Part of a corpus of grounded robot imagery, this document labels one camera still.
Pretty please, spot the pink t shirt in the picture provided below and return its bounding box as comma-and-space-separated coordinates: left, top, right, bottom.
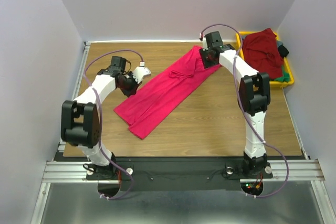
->
114, 46, 220, 139

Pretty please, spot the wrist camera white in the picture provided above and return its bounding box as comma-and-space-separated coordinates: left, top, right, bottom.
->
199, 33, 208, 50
132, 66, 151, 84

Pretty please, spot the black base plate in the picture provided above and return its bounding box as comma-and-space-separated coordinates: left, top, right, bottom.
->
83, 157, 273, 195

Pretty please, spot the aluminium frame rail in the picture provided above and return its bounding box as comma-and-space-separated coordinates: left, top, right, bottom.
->
42, 160, 325, 183

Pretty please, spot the yellow plastic bin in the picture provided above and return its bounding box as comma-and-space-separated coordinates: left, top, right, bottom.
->
236, 28, 294, 88

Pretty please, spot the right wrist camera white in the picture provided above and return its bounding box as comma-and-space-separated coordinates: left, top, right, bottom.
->
199, 33, 208, 50

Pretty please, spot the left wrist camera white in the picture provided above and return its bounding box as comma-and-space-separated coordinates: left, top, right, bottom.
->
132, 66, 151, 84

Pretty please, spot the dark red t shirt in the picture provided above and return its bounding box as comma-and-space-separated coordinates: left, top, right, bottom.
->
242, 28, 284, 80

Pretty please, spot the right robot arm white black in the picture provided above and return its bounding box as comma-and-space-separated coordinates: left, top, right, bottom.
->
200, 31, 270, 177

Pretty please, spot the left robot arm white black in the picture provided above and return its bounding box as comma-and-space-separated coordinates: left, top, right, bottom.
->
61, 56, 151, 180

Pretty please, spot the black garment in bin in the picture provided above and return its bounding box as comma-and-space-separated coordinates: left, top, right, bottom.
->
277, 40, 289, 58

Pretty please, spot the green t shirt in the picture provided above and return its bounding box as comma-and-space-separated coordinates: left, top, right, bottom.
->
274, 65, 290, 83

